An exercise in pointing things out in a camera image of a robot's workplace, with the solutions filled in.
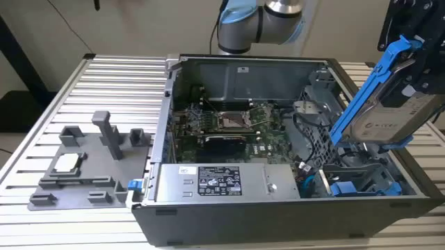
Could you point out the empty blue disk carrier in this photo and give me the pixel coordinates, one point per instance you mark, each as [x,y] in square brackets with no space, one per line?
[343,188]

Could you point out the silver metal drive bracket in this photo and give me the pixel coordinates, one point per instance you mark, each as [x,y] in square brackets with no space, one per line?
[308,106]

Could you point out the black open PC case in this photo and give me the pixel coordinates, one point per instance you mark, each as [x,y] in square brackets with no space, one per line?
[244,224]

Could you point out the black graphics card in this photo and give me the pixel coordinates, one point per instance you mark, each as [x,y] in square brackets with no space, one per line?
[222,147]

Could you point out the grey metal shroud panel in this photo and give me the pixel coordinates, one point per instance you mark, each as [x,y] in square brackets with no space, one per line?
[264,83]

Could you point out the black RAM slot bank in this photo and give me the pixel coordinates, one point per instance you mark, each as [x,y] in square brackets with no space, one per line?
[233,132]
[226,100]

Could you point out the grey metal disk bay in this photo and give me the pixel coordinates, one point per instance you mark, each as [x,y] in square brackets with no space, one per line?
[351,169]

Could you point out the hard disk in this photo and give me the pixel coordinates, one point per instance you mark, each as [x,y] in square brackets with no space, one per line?
[389,117]

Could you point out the grey parts rack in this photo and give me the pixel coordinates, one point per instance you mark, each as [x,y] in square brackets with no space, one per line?
[87,166]

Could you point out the blue case latch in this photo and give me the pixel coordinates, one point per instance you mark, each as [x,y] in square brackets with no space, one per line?
[136,186]

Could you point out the black floor box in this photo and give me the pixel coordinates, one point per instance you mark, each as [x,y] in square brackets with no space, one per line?
[18,112]

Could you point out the silver power supply unit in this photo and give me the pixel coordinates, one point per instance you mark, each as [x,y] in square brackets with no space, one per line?
[174,182]

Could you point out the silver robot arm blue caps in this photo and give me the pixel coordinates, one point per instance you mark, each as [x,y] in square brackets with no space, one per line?
[244,34]

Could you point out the green motherboard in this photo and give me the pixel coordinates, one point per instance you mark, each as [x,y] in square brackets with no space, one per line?
[279,140]

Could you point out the CPU socket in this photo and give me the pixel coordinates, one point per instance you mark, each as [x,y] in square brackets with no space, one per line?
[232,121]

